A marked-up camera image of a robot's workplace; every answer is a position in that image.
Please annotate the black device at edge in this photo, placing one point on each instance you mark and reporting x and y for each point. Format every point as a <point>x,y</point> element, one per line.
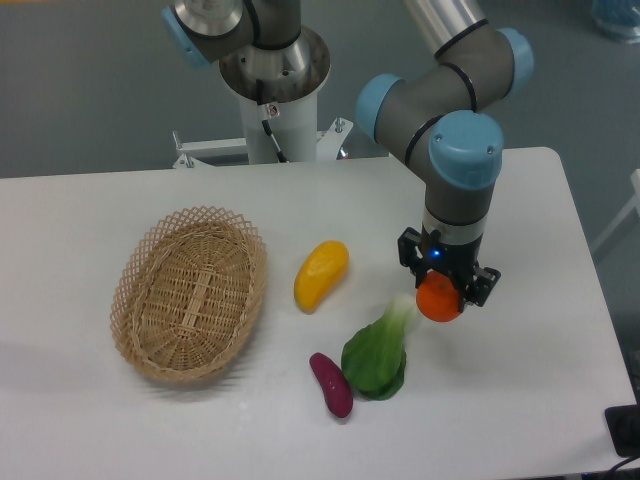
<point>623,426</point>

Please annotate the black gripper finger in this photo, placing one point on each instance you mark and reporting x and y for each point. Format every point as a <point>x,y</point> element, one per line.
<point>410,255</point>
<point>478,288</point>

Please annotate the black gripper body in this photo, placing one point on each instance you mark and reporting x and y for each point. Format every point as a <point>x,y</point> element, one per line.
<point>457,262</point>

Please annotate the orange fruit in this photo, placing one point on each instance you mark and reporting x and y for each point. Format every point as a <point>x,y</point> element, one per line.
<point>437,299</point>

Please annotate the woven wicker basket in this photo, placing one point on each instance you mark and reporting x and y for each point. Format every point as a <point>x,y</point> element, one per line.
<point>190,294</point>

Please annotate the white frame at right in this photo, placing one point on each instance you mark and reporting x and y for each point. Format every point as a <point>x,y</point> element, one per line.
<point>621,224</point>

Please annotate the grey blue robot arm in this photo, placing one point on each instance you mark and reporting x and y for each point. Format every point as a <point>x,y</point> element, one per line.
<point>435,125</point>

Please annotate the green bok choy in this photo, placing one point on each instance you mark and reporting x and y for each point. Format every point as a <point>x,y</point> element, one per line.
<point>374,360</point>

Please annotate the purple sweet potato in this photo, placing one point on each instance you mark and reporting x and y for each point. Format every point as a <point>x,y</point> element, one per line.
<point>337,392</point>

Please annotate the blue bag in corner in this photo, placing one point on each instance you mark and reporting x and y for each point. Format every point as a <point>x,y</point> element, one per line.
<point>618,19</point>

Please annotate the yellow mango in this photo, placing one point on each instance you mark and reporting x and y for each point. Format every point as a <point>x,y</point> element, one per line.
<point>323,269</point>

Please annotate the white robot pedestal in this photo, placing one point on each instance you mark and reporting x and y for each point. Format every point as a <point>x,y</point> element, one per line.
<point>277,94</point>

